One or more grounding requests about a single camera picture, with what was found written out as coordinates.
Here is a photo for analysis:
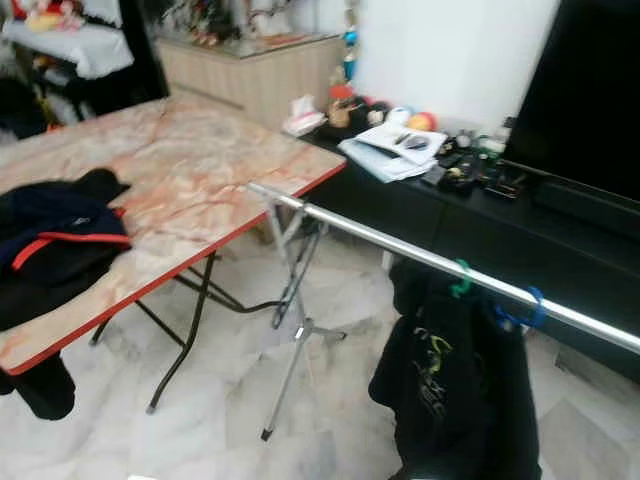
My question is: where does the black yellow logo shirt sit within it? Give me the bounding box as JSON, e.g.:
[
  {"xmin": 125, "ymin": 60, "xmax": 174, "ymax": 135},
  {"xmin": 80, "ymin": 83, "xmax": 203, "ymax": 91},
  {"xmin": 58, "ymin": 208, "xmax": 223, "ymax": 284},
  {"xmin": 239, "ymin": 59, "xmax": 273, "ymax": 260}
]
[{"xmin": 368, "ymin": 258, "xmax": 501, "ymax": 480}]

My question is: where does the green plastic hanger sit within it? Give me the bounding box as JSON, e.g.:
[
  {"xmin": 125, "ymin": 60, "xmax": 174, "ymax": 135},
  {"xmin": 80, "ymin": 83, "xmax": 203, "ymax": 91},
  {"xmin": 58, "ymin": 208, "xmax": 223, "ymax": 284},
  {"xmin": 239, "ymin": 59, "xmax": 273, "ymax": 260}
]
[{"xmin": 450, "ymin": 259, "xmax": 474, "ymax": 299}]

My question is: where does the blue plastic hanger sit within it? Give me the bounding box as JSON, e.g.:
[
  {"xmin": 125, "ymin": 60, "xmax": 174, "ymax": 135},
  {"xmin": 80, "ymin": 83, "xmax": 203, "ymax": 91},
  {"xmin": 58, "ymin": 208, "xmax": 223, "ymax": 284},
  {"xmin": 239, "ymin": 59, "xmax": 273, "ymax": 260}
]
[{"xmin": 493, "ymin": 287, "xmax": 548, "ymax": 331}]

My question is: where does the dark jacket red trim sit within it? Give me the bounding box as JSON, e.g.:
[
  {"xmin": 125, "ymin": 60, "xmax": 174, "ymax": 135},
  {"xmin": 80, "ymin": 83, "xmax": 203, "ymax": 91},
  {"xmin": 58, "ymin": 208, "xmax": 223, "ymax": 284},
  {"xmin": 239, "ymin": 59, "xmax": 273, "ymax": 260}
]
[{"xmin": 0, "ymin": 167, "xmax": 133, "ymax": 421}]

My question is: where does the white cloth covered table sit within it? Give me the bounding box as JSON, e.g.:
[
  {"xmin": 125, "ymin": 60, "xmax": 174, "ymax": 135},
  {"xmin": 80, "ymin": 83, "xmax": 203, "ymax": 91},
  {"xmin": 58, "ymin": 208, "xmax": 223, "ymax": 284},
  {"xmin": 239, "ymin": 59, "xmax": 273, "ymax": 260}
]
[{"xmin": 5, "ymin": 20, "xmax": 136, "ymax": 81}]

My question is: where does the marble top folding table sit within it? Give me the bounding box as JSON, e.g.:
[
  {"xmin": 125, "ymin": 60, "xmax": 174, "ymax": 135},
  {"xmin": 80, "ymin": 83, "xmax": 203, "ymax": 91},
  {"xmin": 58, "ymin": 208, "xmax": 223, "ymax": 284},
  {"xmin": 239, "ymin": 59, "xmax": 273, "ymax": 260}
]
[{"xmin": 0, "ymin": 95, "xmax": 348, "ymax": 416}]

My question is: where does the red altar ornament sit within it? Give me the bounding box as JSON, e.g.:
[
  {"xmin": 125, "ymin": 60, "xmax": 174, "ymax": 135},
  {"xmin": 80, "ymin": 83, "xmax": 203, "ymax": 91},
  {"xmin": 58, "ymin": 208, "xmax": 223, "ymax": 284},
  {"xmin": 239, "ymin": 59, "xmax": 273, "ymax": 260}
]
[{"xmin": 10, "ymin": 0, "xmax": 86, "ymax": 31}]

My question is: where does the light brown box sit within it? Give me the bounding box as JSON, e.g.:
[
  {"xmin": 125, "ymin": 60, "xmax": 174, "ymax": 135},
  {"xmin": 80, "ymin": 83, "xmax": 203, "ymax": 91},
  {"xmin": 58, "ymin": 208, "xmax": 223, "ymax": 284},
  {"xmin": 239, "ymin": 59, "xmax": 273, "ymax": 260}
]
[{"xmin": 255, "ymin": 213, "xmax": 276, "ymax": 246}]

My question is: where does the light wooden sideboard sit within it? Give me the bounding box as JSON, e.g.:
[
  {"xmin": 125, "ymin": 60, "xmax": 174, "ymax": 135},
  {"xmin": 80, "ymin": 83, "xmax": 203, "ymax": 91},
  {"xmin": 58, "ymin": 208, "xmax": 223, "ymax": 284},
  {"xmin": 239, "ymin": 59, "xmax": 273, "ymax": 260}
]
[{"xmin": 155, "ymin": 35, "xmax": 346, "ymax": 126}]

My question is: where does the white tissue pack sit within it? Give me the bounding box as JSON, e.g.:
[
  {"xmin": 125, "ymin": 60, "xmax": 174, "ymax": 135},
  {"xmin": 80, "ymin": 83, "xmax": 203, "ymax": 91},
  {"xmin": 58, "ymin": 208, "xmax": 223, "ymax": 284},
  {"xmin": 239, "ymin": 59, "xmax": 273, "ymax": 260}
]
[{"xmin": 282, "ymin": 95, "xmax": 329, "ymax": 138}]

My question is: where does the red lid jar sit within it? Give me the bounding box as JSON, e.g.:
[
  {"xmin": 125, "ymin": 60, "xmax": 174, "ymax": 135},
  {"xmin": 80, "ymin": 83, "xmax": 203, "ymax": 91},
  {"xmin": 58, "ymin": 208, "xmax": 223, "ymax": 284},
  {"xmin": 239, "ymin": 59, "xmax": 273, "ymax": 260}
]
[{"xmin": 325, "ymin": 85, "xmax": 358, "ymax": 129}]

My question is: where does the silver metal clothes rack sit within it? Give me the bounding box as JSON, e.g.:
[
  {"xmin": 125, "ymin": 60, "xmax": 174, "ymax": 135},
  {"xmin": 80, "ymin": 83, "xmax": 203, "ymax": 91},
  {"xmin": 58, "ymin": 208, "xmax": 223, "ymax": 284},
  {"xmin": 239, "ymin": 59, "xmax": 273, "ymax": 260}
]
[{"xmin": 246, "ymin": 181, "xmax": 640, "ymax": 443}]

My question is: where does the white paper stack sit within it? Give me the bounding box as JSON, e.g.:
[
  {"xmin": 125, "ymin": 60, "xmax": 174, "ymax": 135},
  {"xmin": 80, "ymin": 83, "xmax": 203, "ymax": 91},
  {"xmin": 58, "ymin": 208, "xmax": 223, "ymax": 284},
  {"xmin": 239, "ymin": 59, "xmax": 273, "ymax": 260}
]
[{"xmin": 338, "ymin": 123, "xmax": 449, "ymax": 184}]

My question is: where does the trophy with blue ball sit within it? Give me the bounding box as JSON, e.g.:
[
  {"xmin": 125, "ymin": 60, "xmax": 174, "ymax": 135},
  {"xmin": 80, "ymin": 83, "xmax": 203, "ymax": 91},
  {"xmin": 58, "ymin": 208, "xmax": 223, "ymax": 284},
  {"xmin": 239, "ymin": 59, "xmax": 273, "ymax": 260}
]
[{"xmin": 335, "ymin": 0, "xmax": 364, "ymax": 86}]

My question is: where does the orange yellow ball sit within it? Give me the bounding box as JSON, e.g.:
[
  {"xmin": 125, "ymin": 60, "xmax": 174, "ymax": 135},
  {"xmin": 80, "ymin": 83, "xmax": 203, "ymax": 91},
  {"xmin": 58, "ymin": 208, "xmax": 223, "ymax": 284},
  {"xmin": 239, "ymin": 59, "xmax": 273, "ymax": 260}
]
[{"xmin": 408, "ymin": 110, "xmax": 439, "ymax": 133}]

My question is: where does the black TV cabinet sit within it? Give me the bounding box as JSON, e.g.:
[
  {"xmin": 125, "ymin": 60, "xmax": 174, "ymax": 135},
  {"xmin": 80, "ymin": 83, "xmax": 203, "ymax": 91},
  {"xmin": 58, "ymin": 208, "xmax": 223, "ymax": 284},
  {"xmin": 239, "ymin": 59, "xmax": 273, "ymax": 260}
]
[{"xmin": 305, "ymin": 125, "xmax": 640, "ymax": 386}]

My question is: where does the black fonemax print t-shirt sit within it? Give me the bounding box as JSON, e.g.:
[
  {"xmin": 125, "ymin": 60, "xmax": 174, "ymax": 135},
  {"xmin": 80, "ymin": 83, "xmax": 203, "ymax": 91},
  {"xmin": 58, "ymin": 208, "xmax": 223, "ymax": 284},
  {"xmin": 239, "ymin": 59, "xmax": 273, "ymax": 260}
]
[{"xmin": 485, "ymin": 310, "xmax": 544, "ymax": 480}]

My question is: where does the black soundbar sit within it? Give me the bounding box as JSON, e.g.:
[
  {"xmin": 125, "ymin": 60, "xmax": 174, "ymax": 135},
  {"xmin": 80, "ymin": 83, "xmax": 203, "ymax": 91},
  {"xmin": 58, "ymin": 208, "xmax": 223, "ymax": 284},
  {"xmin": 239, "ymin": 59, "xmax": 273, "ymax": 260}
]
[{"xmin": 532, "ymin": 175, "xmax": 640, "ymax": 241}]

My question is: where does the black flat television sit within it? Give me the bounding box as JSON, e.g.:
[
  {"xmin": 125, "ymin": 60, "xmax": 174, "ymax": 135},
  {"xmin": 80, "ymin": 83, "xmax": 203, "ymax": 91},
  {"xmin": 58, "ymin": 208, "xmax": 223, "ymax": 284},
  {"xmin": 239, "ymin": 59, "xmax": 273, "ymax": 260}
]
[{"xmin": 505, "ymin": 0, "xmax": 640, "ymax": 201}]

